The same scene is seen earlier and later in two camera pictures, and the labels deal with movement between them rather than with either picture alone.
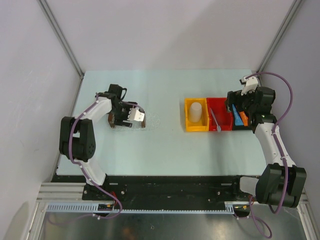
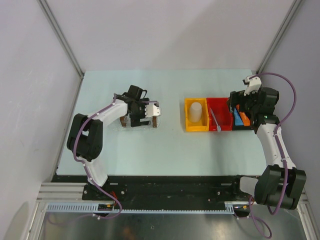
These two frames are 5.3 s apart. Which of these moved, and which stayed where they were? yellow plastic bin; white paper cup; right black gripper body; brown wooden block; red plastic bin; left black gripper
Moved: left black gripper; brown wooden block
Stayed: right black gripper body; red plastic bin; white paper cup; yellow plastic bin
